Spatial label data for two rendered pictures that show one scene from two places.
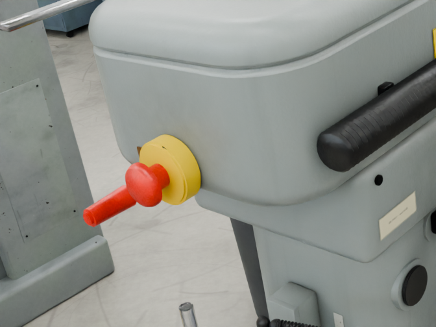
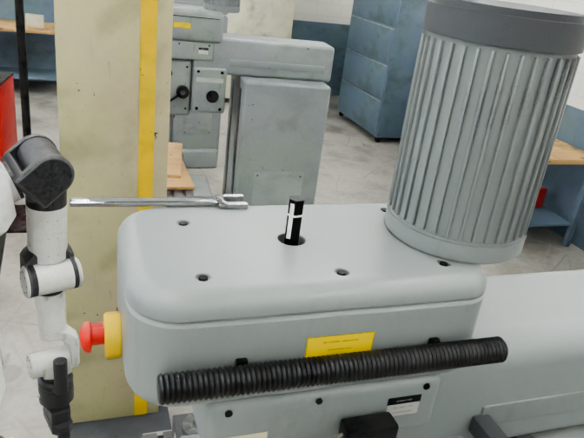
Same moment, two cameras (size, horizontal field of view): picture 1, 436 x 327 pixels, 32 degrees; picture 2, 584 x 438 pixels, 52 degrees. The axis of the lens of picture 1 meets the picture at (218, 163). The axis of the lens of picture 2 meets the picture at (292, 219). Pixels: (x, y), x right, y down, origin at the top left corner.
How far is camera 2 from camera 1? 0.42 m
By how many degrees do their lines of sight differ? 17
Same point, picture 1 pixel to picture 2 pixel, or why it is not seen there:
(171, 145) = (111, 323)
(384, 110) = (210, 380)
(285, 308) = not seen: outside the picture
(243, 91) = (131, 322)
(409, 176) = (264, 420)
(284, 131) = (146, 358)
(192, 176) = (113, 348)
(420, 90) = (254, 377)
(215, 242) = not seen: hidden behind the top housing
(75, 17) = (387, 129)
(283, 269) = not seen: hidden behind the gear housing
